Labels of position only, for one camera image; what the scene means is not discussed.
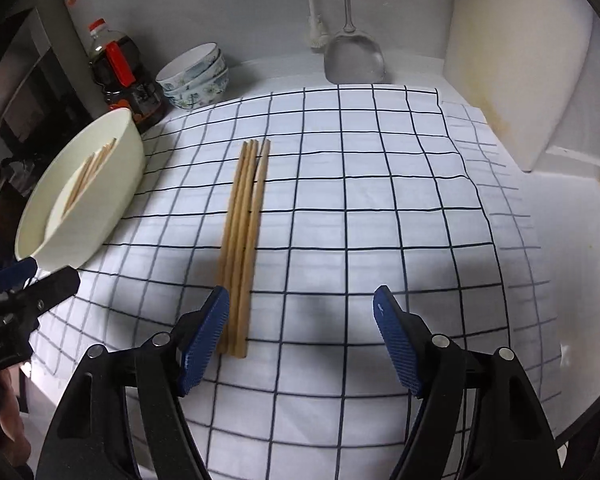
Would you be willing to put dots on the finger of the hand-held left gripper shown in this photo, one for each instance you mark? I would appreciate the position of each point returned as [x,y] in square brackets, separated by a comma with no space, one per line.
[55,285]
[15,270]

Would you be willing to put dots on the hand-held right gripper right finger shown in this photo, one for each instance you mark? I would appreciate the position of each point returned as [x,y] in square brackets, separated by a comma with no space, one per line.
[397,345]

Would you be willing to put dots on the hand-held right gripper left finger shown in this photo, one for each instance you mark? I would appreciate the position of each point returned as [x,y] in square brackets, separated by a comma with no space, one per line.
[205,340]

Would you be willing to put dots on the wooden chopstick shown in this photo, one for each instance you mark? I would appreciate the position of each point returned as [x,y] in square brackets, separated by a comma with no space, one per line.
[94,172]
[243,240]
[235,240]
[83,176]
[227,240]
[254,240]
[76,179]

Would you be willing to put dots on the large white bowl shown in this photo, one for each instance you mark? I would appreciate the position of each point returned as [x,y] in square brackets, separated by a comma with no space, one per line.
[120,180]

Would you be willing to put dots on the person's left hand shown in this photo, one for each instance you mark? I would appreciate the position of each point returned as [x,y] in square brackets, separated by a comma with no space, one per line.
[10,410]

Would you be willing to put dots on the dark cookware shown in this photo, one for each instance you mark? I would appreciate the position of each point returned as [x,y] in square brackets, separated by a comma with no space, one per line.
[0,210]

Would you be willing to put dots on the white checked cloth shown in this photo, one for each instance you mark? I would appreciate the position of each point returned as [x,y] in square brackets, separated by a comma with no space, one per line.
[355,210]

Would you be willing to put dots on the dark kitchen appliance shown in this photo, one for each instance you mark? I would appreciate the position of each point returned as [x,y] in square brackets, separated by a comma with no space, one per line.
[30,100]

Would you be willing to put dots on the dark soy sauce bottle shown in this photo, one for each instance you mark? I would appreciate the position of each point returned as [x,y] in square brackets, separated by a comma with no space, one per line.
[112,60]

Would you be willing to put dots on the blue floral patterned bowl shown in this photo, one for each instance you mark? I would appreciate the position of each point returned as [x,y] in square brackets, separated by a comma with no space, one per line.
[219,71]
[200,98]
[190,66]

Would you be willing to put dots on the metal spatula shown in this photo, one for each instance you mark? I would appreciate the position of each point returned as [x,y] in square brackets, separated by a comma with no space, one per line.
[352,60]

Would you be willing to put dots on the white cutting board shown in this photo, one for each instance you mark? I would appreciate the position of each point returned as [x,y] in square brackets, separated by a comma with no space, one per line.
[520,60]

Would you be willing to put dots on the white dish brush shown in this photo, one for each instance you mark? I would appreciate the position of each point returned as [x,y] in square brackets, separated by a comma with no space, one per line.
[316,30]

